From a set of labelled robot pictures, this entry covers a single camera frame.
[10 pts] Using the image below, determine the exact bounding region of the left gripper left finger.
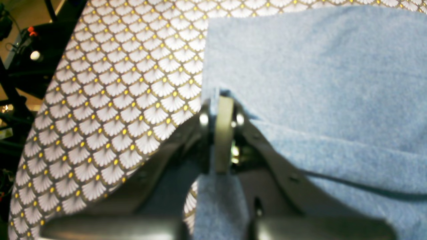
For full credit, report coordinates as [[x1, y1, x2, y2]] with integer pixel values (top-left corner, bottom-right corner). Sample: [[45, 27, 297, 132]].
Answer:
[[40, 100, 211, 240]]

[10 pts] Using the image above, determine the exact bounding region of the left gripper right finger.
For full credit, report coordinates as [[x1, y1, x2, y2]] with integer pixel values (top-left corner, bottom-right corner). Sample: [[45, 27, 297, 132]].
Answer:
[[217, 97, 397, 240]]

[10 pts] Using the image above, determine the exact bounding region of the blue T-shirt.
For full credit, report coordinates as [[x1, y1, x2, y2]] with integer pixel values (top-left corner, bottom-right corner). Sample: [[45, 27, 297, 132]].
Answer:
[[201, 5, 426, 240]]

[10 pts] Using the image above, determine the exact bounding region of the fan-patterned table cloth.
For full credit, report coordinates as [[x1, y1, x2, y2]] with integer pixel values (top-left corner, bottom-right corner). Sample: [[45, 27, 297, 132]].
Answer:
[[6, 0, 426, 240]]

